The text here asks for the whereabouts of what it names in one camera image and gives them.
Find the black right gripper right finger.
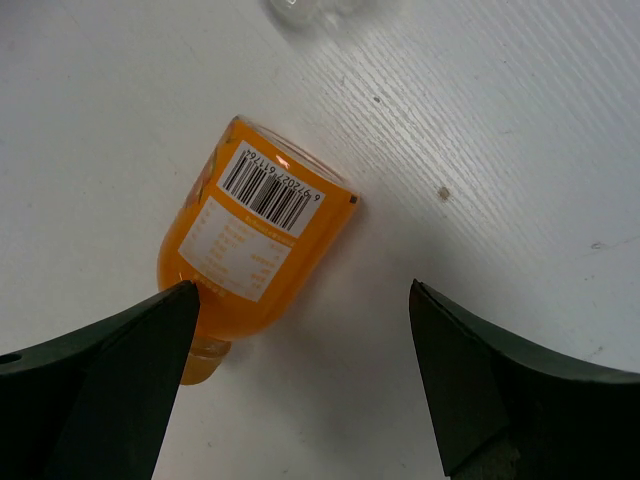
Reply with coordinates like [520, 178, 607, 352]
[409, 281, 639, 479]

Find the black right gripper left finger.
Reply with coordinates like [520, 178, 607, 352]
[1, 281, 200, 479]

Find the small orange bottle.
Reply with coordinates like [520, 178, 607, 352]
[156, 115, 360, 385]

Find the clear bottle black label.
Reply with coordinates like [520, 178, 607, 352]
[266, 0, 367, 26]

